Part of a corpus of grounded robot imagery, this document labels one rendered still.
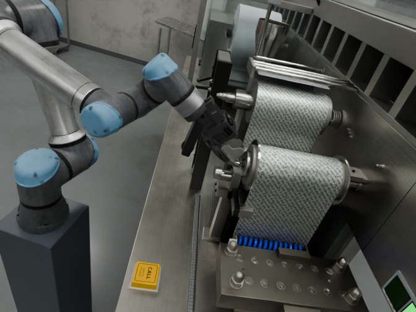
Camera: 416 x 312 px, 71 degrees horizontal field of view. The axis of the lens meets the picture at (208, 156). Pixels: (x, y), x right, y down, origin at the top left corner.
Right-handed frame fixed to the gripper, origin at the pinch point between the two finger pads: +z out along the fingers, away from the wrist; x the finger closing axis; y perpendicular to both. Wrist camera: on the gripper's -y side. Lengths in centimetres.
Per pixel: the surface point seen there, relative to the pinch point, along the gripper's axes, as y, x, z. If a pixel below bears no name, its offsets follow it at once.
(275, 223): -0.3, -8.0, 20.5
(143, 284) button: -36.5, -21.0, 5.2
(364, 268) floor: -6, 71, 187
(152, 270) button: -35.1, -16.7, 6.4
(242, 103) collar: 8.8, 20.3, -5.0
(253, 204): -1.1, -7.9, 10.2
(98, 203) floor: -139, 96, 26
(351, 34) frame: 50, 44, 7
